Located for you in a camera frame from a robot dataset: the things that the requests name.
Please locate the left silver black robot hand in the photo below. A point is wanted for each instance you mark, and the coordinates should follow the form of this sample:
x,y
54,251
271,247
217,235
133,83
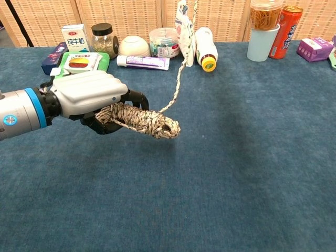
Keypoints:
x,y
86,92

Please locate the white burger snack packet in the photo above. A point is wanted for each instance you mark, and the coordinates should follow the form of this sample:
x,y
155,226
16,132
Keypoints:
x,y
80,64

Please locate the green folded cloth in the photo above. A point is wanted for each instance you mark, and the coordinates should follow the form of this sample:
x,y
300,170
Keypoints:
x,y
105,63

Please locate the small white sachet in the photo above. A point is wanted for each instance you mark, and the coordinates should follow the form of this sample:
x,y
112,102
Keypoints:
x,y
56,71

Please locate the dark blue carton box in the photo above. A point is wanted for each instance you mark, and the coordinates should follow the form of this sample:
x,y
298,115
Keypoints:
x,y
52,59

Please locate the glass jar black lid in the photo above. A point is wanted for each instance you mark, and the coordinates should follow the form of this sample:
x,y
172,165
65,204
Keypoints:
x,y
103,42

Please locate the white milk carton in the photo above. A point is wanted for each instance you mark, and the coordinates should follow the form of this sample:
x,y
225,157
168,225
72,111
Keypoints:
x,y
74,38

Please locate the white ceramic bowl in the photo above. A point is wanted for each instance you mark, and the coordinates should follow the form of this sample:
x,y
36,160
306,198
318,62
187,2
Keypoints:
x,y
134,46

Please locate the white purple toothpaste tube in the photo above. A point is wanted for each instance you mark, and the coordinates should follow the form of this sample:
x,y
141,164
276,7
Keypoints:
x,y
147,62

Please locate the woven bamboo folding screen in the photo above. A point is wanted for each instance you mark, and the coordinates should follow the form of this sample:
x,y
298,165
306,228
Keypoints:
x,y
126,15

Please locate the clear tub of clips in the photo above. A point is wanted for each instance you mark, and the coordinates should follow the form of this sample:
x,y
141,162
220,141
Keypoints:
x,y
164,42

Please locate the black pole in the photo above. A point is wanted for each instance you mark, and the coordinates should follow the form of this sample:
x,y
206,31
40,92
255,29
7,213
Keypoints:
x,y
18,21

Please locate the white stand-up pouch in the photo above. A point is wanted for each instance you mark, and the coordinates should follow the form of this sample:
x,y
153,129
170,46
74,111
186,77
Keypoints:
x,y
183,34

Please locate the white bottle yellow cap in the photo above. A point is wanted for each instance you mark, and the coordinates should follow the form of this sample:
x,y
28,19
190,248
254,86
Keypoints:
x,y
206,44

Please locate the blue table cloth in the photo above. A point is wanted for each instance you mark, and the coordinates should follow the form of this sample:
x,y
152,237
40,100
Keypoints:
x,y
157,204

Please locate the light blue paper cup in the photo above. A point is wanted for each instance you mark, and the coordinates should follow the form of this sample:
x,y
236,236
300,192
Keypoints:
x,y
261,46

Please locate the clear jar of rubber bands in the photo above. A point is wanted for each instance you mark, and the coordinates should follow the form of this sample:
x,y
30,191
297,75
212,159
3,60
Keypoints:
x,y
265,15

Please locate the red drink can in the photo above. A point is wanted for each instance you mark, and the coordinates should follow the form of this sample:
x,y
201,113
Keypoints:
x,y
287,34

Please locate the purple tissue packet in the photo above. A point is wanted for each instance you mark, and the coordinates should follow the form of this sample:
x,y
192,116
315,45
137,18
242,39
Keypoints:
x,y
313,48

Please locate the green plastic object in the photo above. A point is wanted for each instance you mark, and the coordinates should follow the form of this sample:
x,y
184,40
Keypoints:
x,y
333,59

